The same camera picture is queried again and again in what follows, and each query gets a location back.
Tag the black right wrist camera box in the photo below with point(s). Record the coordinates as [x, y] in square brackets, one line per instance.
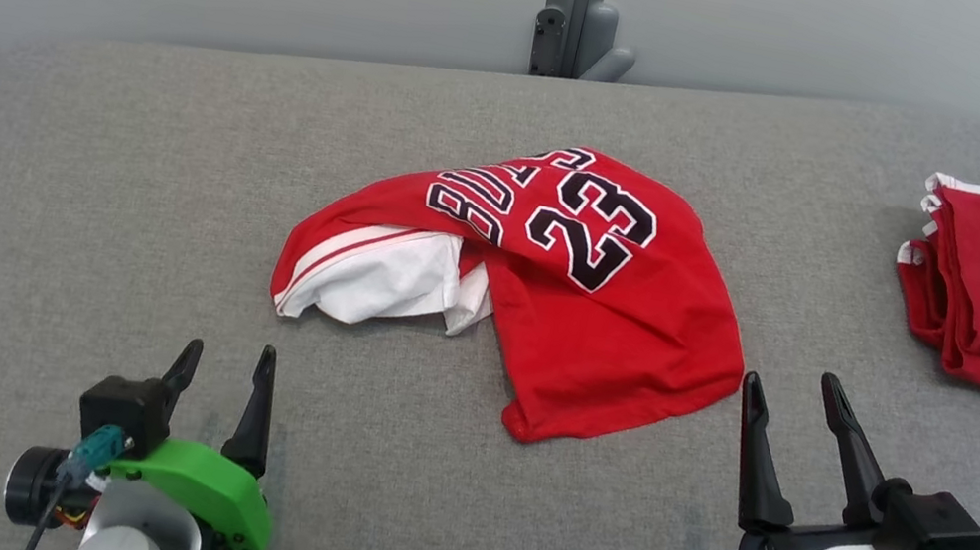
[933, 535]

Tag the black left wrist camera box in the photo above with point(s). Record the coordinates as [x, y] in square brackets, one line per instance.
[118, 411]

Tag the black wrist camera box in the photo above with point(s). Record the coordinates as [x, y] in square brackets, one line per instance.
[118, 411]
[933, 535]

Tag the red Bulls 23 jersey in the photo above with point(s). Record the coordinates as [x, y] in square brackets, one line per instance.
[610, 337]

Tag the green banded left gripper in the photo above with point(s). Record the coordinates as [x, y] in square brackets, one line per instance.
[211, 483]

